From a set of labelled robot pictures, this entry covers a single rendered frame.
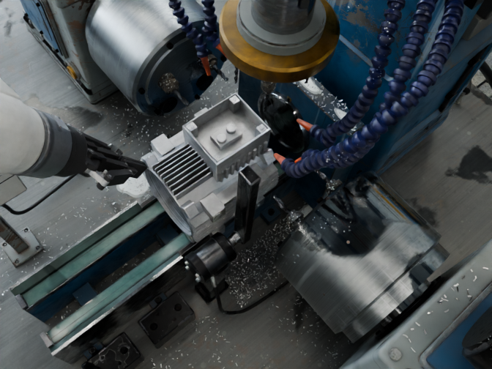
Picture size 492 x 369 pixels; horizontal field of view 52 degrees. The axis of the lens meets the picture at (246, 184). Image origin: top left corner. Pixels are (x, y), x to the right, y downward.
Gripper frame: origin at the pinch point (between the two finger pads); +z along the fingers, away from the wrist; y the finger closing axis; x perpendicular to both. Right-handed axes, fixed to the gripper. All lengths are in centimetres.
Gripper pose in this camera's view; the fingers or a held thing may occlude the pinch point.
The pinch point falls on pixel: (129, 167)
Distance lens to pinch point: 91.2
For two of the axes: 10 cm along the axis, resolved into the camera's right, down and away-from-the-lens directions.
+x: -6.9, 7.1, 1.7
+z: 3.4, 1.1, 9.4
